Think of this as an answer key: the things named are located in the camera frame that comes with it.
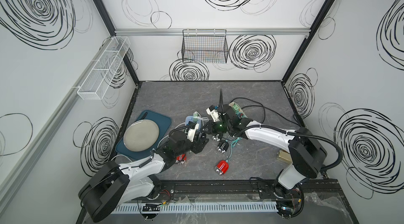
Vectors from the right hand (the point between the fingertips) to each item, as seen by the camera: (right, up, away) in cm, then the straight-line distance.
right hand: (201, 130), depth 80 cm
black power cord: (+41, +8, +23) cm, 48 cm away
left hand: (+2, -5, +2) cm, 6 cm away
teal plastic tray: (-24, +1, +17) cm, 29 cm away
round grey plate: (-36, -6, +13) cm, 39 cm away
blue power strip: (-9, +3, +17) cm, 19 cm away
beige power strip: (+22, +9, +15) cm, 28 cm away
